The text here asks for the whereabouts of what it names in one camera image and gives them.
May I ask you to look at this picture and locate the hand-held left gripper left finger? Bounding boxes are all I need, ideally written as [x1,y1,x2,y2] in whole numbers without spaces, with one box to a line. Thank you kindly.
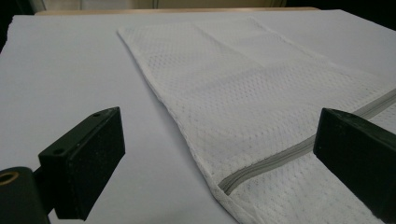
[37,106,126,221]

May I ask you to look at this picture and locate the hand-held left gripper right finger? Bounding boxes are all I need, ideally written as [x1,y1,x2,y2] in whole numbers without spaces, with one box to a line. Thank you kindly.
[313,107,396,224]

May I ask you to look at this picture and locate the white mesh laundry bag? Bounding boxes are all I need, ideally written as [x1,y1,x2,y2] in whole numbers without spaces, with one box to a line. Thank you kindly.
[117,17,396,224]

